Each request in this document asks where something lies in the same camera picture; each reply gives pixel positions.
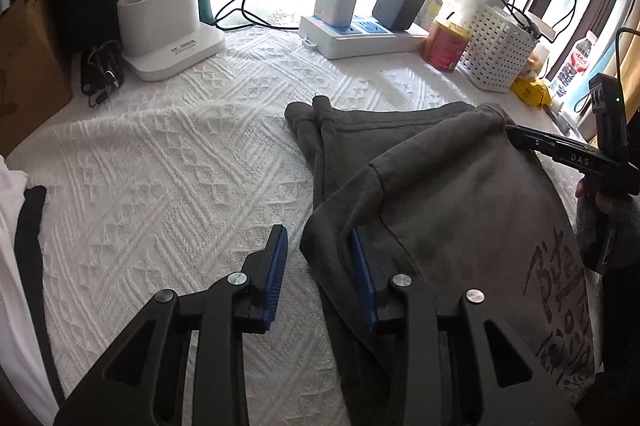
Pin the right gloved hand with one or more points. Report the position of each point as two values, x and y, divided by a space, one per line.
607 228

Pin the dark grey t-shirt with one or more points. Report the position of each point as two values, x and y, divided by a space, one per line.
494 322

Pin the black power adapter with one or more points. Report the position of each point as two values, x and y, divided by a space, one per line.
396 15

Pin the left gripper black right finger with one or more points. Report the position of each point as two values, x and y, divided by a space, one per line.
372 273

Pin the white perforated plastic basket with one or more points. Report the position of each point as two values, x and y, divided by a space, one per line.
498 50

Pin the white textured tablecloth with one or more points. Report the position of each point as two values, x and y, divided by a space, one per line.
154 201

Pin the brown cardboard box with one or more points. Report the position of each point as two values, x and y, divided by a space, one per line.
35 76

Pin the white desk lamp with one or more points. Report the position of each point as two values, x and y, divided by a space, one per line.
161 38

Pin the white power strip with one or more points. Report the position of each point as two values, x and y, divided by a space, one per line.
364 37

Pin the yellow snack bag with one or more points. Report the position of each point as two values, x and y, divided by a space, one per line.
533 92

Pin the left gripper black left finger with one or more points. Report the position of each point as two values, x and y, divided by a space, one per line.
265 270

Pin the clear water bottle red label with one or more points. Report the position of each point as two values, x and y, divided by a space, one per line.
574 65

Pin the black keys bundle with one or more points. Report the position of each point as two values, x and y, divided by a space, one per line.
101 72

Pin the white black garment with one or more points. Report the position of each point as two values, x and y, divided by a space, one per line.
31 391

